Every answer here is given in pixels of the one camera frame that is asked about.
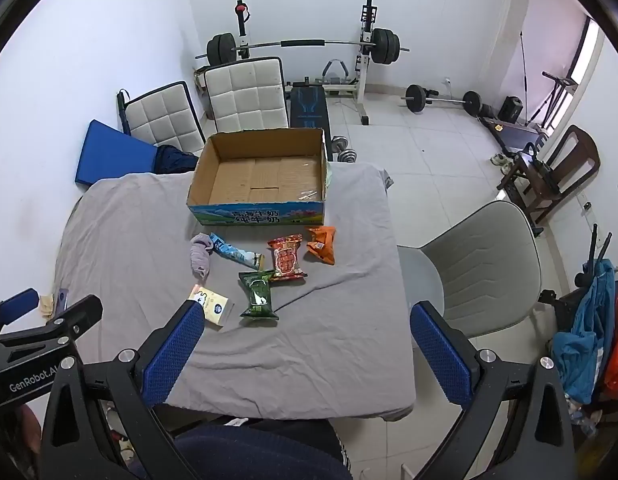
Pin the blue jacket on stand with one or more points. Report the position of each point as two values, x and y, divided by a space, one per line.
586 330

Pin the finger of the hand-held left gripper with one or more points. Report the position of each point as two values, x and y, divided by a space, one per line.
11 307
81 312

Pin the dark blue jacket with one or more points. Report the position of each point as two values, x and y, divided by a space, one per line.
176 160

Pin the long barbell with black plates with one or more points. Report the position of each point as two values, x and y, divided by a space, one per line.
301 43

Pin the red snack packet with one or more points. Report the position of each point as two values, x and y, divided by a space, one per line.
286 257

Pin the chrome dumbbell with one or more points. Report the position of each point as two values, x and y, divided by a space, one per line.
347 156
339 142

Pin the thin black pole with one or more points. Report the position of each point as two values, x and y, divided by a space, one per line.
523 70

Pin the black speaker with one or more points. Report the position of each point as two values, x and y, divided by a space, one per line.
511 109

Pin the short barbell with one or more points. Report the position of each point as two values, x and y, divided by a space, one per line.
441 101

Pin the orange snack packet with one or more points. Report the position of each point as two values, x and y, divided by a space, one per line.
323 245

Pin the white barbell rack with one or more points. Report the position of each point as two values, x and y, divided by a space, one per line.
365 60

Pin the grey plush toy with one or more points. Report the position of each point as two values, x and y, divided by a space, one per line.
201 257

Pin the cardboard box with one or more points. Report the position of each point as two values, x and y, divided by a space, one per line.
261 175

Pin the smartphone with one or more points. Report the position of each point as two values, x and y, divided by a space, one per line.
61 300

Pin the green snack packet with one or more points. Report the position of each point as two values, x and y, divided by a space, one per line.
258 295

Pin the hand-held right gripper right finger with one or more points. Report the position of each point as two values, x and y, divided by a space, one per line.
440 357

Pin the black tripod stand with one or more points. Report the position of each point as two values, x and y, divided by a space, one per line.
556 95

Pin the treadmill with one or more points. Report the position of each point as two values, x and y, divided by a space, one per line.
514 135

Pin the grey green office chair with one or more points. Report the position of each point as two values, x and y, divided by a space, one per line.
481 265

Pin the blue cushion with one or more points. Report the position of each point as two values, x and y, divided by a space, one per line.
111 155

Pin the black blue stick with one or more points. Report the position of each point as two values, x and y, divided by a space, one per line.
122 110

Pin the blue white tube packet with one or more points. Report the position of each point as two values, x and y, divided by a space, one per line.
234 251

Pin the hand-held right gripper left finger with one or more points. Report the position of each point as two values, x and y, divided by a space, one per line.
173 357

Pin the white padded chair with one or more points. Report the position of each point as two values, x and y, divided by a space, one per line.
246 95
161 120

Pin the dark wooden chair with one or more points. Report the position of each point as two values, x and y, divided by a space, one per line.
571 160

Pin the yellow white tissue pack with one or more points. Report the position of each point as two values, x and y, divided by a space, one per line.
214 305

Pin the grey table cloth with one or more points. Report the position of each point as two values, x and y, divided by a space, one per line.
329 340

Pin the window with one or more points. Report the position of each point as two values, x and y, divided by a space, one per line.
586 50

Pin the pair of white shoes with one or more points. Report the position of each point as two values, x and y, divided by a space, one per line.
501 161

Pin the black blue weight bench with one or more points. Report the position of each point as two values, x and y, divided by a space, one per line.
309 107

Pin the person's navy clothing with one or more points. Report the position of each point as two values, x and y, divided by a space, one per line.
259 452

